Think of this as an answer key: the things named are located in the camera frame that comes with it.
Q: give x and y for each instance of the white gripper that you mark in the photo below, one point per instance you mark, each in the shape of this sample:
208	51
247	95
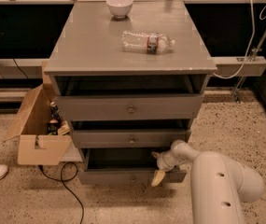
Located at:
161	162

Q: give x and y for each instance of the grey bottom drawer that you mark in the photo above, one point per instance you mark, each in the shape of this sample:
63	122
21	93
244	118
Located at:
117	166

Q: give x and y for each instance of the grey drawer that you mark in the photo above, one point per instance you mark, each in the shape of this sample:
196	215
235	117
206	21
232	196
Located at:
129	107
117	166
128	138

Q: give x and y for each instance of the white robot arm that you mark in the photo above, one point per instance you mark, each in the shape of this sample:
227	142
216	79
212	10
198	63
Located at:
219	184

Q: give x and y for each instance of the grey top drawer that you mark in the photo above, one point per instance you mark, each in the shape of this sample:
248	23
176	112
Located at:
129	107

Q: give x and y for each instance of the grey middle drawer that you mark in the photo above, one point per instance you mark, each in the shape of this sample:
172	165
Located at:
128	138

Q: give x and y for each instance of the grey wooden drawer cabinet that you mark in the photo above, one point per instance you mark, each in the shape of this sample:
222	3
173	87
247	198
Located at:
89	60

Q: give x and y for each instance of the open cardboard box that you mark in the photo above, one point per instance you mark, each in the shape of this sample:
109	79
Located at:
30	124

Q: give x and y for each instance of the bottles inside cardboard box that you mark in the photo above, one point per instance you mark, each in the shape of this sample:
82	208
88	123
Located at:
57	125

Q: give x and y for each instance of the clear plastic water bottle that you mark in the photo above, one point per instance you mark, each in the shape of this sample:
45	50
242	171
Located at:
150	43

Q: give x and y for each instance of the white ceramic bowl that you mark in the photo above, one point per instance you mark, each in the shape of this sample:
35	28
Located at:
119	8

